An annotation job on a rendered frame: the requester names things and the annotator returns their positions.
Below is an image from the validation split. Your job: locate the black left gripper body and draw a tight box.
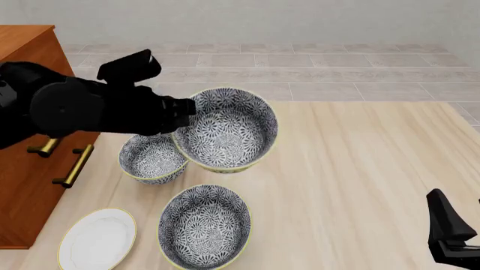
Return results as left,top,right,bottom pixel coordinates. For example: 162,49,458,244
159,96,191,135

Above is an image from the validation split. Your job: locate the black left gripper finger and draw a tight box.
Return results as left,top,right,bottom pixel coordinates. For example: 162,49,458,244
179,97,198,117

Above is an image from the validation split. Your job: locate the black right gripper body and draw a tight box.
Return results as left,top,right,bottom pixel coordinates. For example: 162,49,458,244
428,238,480,266

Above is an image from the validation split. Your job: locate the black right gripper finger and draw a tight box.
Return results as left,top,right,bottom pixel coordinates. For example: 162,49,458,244
426,188,478,242

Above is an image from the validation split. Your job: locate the black white patterned bowl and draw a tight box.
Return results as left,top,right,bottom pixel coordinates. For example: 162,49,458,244
170,86,279,175
157,184,252,270
118,133,190,186

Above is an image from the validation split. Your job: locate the wooden cabinet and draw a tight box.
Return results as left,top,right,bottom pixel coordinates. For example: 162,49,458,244
0,24,102,250

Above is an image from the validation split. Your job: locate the white plate with yellow rim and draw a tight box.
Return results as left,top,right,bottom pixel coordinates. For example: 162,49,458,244
57,207,137,270

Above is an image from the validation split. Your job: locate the brass cabinet handle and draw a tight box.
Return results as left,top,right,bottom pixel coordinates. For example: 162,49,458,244
26,136,63,158
51,144,95,189

